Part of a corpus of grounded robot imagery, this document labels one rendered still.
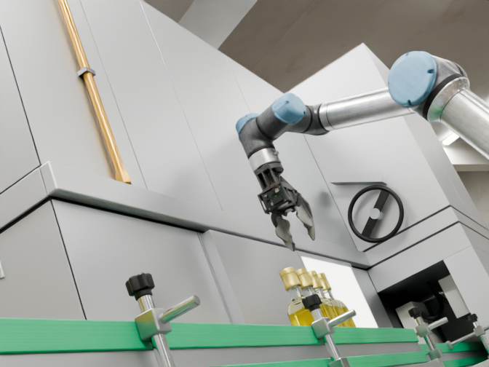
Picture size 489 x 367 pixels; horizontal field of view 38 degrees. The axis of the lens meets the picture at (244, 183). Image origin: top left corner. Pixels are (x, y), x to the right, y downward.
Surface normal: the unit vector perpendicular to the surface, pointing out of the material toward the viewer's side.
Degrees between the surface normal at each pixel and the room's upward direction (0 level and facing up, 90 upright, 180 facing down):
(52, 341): 90
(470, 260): 90
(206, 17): 90
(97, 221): 90
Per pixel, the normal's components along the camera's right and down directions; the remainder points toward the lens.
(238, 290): 0.80, -0.49
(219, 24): -0.75, 0.02
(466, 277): -0.48, -0.18
